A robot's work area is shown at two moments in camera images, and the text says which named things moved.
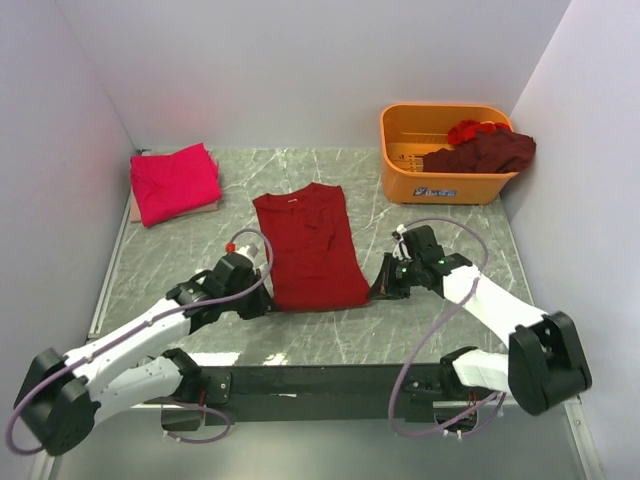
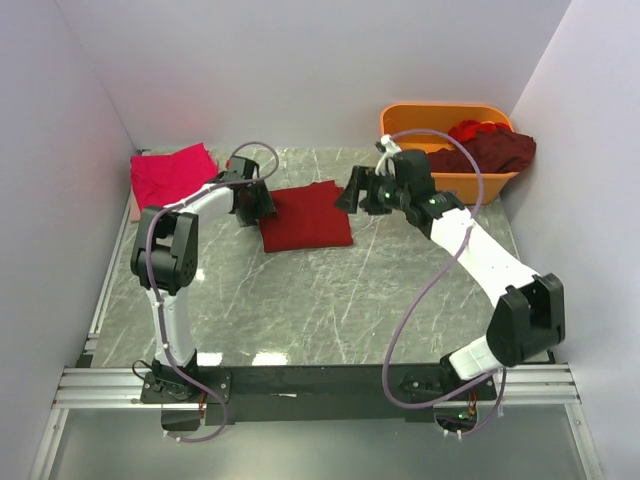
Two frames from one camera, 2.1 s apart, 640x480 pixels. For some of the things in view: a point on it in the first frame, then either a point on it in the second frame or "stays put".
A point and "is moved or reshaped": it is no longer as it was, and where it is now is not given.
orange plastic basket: [408, 131] stays put
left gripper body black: [250, 304] → [245, 213]
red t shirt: [313, 259] is moved or reshaped
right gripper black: [385, 288] → [363, 179]
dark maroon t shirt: [493, 151] stays put
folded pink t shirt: [168, 186] stays put
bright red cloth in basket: [462, 131] stays put
